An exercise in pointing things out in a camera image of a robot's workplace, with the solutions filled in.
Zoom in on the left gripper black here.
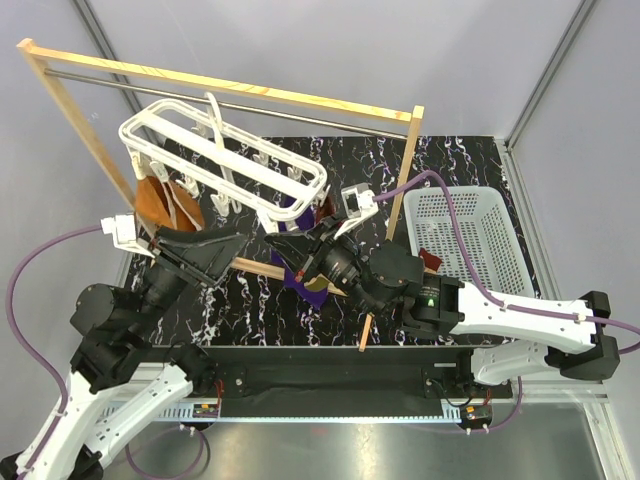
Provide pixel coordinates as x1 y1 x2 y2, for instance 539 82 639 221
131 224 251 334

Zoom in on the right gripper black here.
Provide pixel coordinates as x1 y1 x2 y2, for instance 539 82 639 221
266 213 385 318

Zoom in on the purple sock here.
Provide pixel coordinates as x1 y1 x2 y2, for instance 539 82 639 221
271 207 328 309

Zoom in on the striped sock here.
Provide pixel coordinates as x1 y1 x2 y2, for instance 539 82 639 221
419 248 443 273
304 195 336 293

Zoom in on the white plastic clip hanger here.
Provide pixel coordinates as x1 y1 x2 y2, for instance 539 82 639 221
118 93 328 233

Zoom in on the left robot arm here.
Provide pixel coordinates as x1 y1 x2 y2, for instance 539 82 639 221
1 227 247 479

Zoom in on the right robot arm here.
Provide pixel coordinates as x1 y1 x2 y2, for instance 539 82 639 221
265 218 621 397

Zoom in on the orange sock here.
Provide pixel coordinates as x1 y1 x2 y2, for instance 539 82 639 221
134 176 205 232

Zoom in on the white plastic basket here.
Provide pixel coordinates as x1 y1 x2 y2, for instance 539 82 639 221
403 186 535 297

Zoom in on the steel rack rod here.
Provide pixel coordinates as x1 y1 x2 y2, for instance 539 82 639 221
42 68 407 141

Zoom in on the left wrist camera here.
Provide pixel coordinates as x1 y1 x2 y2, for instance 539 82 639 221
100 213 141 253

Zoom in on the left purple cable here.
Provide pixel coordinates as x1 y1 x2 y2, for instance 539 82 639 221
0 224 106 471

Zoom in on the wooden hanging rack frame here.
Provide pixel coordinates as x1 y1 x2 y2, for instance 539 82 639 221
14 38 425 354

